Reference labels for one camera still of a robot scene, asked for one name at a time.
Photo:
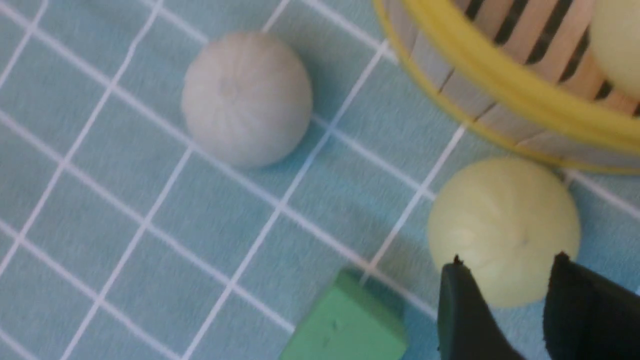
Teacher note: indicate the yellow bun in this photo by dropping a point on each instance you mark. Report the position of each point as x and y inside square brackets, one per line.
[506, 219]
[614, 34]

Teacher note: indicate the white bun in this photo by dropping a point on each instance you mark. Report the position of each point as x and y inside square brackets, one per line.
[247, 99]

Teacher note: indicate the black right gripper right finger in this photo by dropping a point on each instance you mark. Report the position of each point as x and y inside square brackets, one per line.
[588, 317]

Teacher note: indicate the green checkered tablecloth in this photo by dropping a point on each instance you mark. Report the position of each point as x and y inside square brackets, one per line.
[121, 241]

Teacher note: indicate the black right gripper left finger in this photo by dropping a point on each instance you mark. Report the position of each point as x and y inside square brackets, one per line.
[467, 329]

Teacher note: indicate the bamboo steamer tray yellow rim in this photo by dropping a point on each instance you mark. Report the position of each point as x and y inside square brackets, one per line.
[522, 74]

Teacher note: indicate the green cube block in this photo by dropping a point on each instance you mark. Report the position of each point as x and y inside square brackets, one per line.
[348, 322]

